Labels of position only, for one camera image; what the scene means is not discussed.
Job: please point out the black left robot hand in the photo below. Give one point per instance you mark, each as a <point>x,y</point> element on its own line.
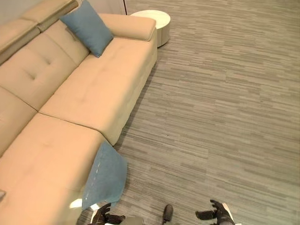
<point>103,214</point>

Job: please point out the beige leather sofa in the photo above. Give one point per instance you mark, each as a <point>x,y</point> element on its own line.
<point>77,93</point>

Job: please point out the round white side table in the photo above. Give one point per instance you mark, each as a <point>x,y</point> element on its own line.
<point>161,23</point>

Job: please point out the plain blue cushion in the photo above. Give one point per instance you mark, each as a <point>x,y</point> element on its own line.
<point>89,28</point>

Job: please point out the dark robot foot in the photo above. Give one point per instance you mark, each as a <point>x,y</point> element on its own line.
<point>167,212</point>

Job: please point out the blue cushion with white stitching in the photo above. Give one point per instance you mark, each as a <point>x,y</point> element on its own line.
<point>105,178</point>

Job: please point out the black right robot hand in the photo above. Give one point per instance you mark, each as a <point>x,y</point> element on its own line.
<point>216,212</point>

